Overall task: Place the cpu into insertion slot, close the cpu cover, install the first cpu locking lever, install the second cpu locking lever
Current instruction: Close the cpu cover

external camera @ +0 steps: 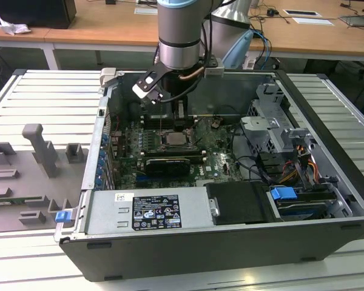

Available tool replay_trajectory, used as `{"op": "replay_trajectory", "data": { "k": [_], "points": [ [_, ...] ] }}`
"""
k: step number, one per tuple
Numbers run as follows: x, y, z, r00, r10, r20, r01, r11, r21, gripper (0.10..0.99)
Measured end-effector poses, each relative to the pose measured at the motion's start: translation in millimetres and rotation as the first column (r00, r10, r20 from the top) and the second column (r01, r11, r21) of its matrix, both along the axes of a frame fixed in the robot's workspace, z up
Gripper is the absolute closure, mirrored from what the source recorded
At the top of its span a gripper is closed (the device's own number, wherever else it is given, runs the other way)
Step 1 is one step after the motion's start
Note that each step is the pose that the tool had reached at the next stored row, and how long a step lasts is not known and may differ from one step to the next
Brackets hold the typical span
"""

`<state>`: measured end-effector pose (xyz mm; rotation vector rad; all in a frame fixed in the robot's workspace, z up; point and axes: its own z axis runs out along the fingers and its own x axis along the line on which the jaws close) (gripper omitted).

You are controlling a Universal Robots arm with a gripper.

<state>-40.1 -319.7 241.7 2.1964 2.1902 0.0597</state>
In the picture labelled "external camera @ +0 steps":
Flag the orange yellow wire bundle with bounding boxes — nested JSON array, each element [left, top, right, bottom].
[[280, 144, 319, 183]]

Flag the white sheet of paper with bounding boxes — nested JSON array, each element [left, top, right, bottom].
[[292, 16, 335, 27]]

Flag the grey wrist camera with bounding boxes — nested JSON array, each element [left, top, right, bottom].
[[204, 64, 225, 77]]

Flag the black open PC case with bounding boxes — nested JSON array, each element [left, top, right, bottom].
[[54, 68, 364, 283]]

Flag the blue case latch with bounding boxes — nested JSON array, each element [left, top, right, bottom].
[[55, 210, 72, 224]]

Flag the green motherboard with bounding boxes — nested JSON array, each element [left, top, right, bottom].
[[109, 116, 246, 189]]

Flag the flat grey tray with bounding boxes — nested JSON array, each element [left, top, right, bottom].
[[339, 13, 364, 30]]

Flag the grey case handle latch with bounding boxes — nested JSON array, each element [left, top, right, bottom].
[[99, 67, 118, 89]]

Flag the silver desk cable grommet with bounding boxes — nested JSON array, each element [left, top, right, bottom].
[[133, 6, 158, 16], [283, 8, 323, 18]]

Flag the silver metal drive cage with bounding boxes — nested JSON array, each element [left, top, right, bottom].
[[239, 82, 317, 154]]

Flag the grey parts rack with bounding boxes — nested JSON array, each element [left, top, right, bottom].
[[0, 123, 90, 234]]

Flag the crumpled white paper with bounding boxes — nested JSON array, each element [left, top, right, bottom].
[[0, 16, 32, 36]]

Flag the grey power supply unit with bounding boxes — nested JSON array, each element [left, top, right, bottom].
[[84, 186, 220, 236]]

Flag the CPU socket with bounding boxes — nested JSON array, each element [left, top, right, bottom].
[[159, 129, 201, 151]]

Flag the black graphics card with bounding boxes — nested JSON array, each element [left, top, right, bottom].
[[145, 157, 191, 178]]

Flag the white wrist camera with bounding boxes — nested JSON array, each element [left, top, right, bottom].
[[132, 72, 165, 104]]

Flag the blue expansion slot clips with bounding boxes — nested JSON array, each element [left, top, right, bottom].
[[94, 133, 108, 189]]

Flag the black cable inside case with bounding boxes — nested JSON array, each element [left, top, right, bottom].
[[229, 123, 272, 184]]

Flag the black RAM slot bank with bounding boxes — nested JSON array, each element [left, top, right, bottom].
[[141, 114, 198, 128], [141, 149, 207, 159]]

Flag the wooden desk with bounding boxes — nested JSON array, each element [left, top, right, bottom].
[[0, 0, 364, 71]]

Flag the blue cable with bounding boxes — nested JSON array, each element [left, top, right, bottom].
[[252, 28, 273, 71]]

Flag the black computer tower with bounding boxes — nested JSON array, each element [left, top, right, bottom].
[[0, 0, 78, 30]]

